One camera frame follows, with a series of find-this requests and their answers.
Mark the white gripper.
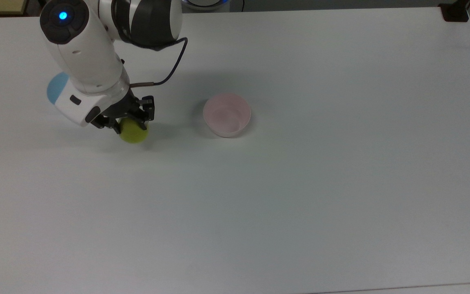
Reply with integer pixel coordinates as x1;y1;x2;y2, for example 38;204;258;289
54;78;155;135

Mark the green pear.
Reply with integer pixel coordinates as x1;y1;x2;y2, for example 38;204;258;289
119;118;149;144

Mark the light blue plastic bowl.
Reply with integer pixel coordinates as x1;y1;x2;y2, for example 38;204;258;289
47;72;71;105

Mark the pink plastic bowl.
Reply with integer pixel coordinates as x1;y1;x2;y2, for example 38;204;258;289
203;93;252;138

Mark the white adjacent table top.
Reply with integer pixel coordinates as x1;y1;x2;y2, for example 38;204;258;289
313;283;470;294

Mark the black table corner clamp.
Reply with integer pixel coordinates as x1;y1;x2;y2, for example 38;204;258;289
439;0;470;22

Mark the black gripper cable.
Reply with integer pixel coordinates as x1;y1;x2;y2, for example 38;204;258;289
115;24;189;89

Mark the white robot base ring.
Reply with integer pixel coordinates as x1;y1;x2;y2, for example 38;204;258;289
181;0;230;11

